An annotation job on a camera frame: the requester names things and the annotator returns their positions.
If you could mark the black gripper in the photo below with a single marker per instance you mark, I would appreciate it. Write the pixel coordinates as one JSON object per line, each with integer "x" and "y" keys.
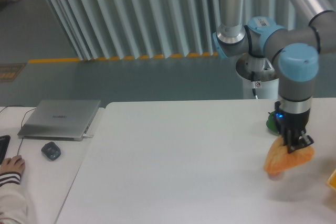
{"x": 292, "y": 128}

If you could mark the orange triangular bread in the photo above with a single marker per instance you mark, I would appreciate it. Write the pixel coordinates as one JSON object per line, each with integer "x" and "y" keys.
{"x": 278, "y": 159}

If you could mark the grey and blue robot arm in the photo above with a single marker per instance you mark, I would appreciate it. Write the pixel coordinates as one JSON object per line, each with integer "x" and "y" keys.
{"x": 293, "y": 54}

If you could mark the cream sleeved forearm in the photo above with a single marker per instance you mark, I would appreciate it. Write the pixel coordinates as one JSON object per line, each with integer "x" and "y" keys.
{"x": 13, "y": 201}

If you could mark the person's hand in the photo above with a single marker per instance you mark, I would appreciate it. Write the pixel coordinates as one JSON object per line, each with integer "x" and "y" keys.
{"x": 15, "y": 164}

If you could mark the green bell pepper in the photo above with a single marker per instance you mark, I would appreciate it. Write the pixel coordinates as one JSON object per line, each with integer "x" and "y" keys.
{"x": 270, "y": 123}

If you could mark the brown egg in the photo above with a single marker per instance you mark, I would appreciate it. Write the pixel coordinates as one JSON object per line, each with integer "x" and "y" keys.
{"x": 276, "y": 176}

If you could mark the white laptop plug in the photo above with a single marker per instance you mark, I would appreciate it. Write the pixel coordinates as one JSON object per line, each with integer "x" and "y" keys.
{"x": 87, "y": 136}

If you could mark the white corrugated folding screen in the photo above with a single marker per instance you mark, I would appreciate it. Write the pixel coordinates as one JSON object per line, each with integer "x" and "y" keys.
{"x": 136, "y": 28}

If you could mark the silver closed laptop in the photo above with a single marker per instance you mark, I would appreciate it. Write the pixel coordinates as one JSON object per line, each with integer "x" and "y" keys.
{"x": 60, "y": 120}

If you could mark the dark grey earbuds case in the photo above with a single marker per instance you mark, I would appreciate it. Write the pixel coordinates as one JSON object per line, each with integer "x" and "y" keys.
{"x": 51, "y": 151}

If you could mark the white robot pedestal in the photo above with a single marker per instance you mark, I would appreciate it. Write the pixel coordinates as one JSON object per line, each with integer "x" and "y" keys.
{"x": 258, "y": 77}

